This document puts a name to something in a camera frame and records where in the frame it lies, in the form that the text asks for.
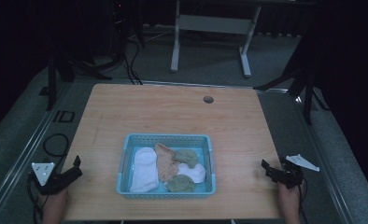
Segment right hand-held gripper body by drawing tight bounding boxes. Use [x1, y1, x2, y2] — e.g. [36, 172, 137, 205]
[277, 153, 321, 190]

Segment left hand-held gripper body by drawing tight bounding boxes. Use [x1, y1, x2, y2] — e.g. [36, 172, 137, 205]
[27, 161, 72, 196]

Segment light blue plastic basket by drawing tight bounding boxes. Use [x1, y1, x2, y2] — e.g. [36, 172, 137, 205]
[116, 133, 217, 200]

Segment large white sock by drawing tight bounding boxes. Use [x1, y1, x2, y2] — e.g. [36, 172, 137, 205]
[129, 147, 160, 193]

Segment small white sock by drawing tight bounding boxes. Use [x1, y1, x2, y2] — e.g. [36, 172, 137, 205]
[176, 162, 207, 184]

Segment green sock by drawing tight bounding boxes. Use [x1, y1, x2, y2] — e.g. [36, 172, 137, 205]
[165, 174, 196, 193]
[172, 148, 199, 170]

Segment peach sock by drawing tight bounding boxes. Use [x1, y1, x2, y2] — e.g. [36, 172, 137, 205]
[154, 143, 181, 183]

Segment person's left hand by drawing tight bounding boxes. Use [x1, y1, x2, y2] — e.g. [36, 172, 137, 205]
[37, 188, 70, 213]

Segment person's right hand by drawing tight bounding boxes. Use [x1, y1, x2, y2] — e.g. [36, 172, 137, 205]
[276, 181, 303, 210]

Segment black metal stand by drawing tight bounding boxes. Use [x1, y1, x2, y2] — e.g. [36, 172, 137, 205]
[252, 27, 331, 126]
[38, 52, 113, 112]

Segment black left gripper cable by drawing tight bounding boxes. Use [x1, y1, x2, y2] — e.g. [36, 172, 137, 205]
[26, 175, 50, 224]

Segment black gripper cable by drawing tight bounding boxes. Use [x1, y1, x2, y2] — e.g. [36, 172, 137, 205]
[26, 175, 50, 224]
[298, 178, 309, 224]

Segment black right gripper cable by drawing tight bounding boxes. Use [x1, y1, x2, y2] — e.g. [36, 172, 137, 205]
[298, 178, 309, 224]

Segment metal floor rail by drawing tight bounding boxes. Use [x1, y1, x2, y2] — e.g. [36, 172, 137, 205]
[73, 78, 289, 93]
[292, 92, 358, 224]
[0, 81, 75, 218]

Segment black floor cables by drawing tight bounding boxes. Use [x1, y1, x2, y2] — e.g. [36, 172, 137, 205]
[122, 40, 144, 86]

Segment white metal desk frame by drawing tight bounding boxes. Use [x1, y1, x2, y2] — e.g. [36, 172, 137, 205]
[170, 0, 262, 78]

